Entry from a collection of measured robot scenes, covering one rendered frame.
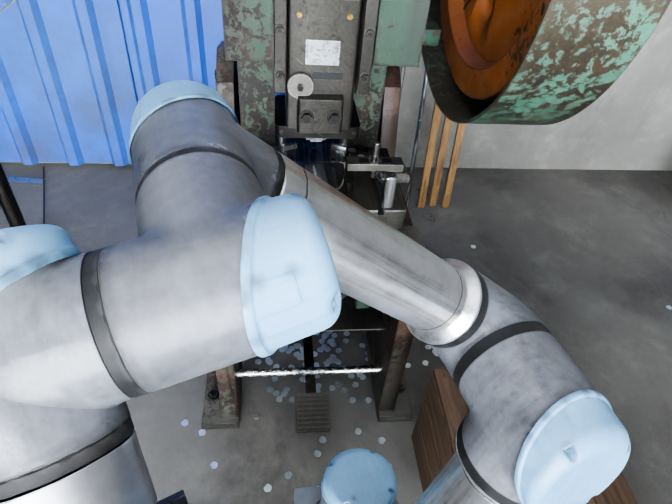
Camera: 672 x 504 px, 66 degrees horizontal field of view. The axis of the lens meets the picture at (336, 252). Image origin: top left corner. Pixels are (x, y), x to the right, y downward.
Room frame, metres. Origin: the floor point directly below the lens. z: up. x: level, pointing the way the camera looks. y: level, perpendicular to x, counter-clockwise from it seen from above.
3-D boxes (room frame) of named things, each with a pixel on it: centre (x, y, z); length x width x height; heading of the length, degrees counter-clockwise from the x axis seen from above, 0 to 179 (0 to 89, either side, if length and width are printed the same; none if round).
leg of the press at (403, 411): (1.34, -0.16, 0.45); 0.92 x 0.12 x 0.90; 9
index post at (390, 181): (1.06, -0.11, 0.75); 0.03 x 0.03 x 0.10; 9
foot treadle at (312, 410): (1.02, 0.06, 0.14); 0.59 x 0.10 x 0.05; 9
